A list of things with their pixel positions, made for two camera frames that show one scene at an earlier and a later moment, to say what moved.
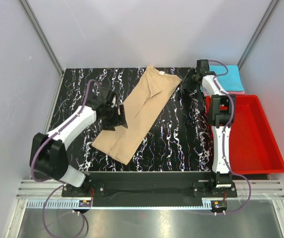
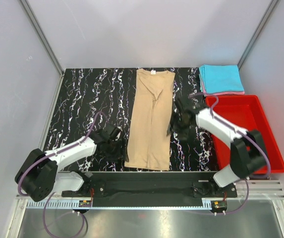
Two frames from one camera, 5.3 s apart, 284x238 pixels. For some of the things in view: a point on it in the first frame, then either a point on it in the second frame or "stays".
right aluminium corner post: x=258 y=29 stays
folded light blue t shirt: x=231 y=81 stays
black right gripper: x=190 y=87 → x=184 y=134
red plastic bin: x=253 y=149 stays
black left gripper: x=109 y=126 → x=121 y=153
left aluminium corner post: x=39 y=32 stays
